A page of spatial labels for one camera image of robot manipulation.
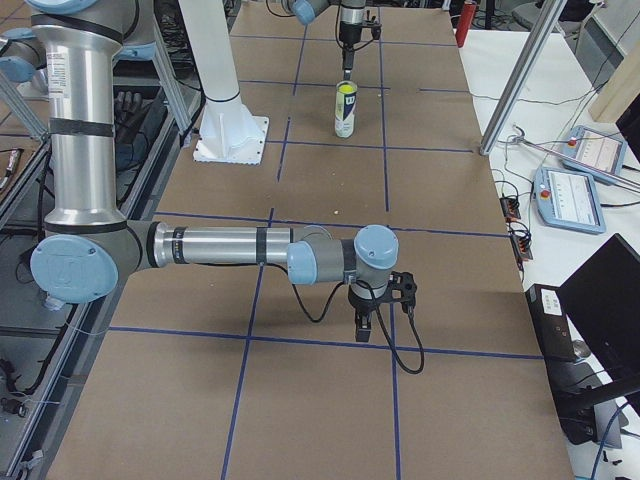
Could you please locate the yellow tennis ball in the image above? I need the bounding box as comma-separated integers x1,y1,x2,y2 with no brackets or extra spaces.
337,83,357,95

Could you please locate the clear tennis ball can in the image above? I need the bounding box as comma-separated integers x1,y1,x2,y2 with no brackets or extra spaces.
335,81,357,138

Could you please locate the red fire extinguisher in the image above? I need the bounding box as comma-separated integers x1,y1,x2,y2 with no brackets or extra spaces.
455,0,477,48

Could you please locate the black computer box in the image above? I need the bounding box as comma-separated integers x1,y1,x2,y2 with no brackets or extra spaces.
526,284,592,363

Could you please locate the orange black connector block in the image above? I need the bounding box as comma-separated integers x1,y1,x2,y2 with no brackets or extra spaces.
499,196,521,222

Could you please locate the near teach pendant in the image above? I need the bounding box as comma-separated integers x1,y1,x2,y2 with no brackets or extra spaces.
534,166,606,234

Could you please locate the teach pendant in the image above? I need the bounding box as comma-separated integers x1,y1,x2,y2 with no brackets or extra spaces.
561,125,628,185
534,166,606,234

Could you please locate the black monitor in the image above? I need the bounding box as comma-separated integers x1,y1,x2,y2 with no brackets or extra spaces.
558,233,639,376

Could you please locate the wooden board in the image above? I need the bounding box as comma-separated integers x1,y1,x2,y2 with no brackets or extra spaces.
589,43,640,123

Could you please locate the far teach pendant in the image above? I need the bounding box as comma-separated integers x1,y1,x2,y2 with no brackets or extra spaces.
561,125,628,185

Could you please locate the near black camera cable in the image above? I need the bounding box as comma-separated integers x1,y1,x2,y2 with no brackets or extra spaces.
288,264,427,375

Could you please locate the white pedestal column base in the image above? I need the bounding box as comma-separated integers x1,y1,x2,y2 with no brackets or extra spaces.
179,0,269,165

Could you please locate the aluminium frame post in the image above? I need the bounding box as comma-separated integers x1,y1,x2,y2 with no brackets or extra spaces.
479,0,567,156

